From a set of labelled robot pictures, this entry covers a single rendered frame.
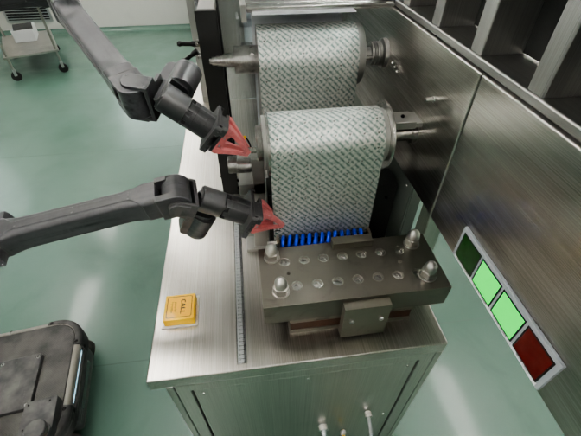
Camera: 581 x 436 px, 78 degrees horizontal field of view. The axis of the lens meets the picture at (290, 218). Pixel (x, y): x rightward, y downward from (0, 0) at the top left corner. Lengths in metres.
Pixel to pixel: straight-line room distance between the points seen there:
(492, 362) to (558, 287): 1.52
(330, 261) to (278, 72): 0.45
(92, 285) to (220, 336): 1.54
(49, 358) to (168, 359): 1.02
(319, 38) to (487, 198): 0.52
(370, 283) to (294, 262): 0.17
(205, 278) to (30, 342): 1.11
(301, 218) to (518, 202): 0.45
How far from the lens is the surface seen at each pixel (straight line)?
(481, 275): 0.67
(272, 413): 1.11
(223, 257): 1.01
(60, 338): 1.88
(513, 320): 0.63
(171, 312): 0.91
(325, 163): 0.75
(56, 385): 1.77
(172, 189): 0.74
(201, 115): 0.74
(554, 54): 0.57
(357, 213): 0.87
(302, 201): 0.81
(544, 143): 0.55
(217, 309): 0.91
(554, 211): 0.55
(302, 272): 0.80
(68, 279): 2.43
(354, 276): 0.80
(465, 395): 1.93
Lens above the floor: 1.66
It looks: 43 degrees down
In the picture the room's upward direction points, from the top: straight up
